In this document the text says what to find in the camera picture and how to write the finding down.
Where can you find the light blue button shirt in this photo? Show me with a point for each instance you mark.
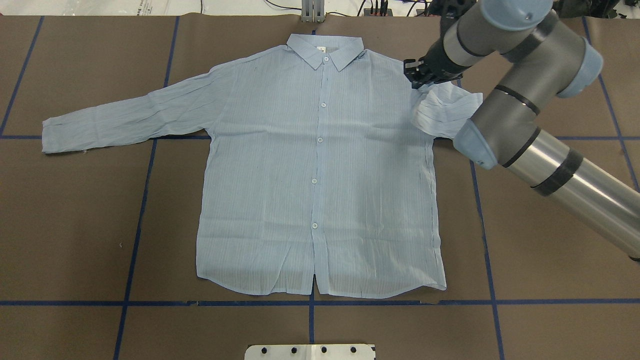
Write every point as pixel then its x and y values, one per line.
pixel 320 167

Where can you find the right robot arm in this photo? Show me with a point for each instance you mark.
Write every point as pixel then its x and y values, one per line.
pixel 547 60

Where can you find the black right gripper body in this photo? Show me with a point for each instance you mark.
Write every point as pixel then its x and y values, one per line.
pixel 436 61

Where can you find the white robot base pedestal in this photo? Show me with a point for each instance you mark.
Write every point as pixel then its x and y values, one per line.
pixel 335 351

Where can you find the aluminium frame post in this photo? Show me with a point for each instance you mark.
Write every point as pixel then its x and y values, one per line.
pixel 313 11

